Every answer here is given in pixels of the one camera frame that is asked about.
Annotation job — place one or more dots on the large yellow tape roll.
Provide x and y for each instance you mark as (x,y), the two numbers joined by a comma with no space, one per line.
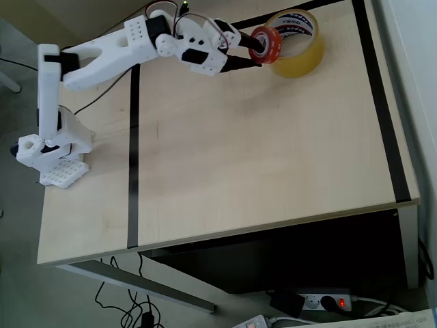
(307,61)

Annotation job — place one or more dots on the slanted grey metal table beam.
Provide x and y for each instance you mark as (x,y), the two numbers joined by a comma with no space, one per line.
(153,285)

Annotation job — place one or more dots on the white gripper with motor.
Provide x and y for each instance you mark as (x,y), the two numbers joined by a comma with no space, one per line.
(218,62)

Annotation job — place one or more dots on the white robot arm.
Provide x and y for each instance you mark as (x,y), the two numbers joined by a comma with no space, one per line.
(102,58)

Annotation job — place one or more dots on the round black plug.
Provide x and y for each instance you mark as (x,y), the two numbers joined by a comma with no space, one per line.
(328,303)

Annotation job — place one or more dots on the white furniture leg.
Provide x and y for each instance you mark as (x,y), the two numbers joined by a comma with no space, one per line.
(10,82)

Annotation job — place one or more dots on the red tape roll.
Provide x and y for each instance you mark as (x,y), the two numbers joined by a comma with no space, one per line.
(273,46)

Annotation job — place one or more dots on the white power strip red switch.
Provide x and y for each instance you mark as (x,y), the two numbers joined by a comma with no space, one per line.
(312,302)

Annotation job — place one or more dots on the white perforated base plate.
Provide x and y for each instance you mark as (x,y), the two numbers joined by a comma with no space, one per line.
(65,172)

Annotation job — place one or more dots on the small white power strip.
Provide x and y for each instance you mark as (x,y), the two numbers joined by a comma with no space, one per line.
(254,323)

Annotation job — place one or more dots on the upright grey table leg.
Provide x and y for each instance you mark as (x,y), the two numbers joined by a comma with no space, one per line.
(409,246)

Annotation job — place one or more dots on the printed paper sheet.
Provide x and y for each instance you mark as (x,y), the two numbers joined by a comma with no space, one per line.
(392,321)

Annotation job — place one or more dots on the small camera with green light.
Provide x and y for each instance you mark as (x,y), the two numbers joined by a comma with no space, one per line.
(184,7)

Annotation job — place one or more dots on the black power adapter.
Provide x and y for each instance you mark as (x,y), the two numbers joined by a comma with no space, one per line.
(286,302)

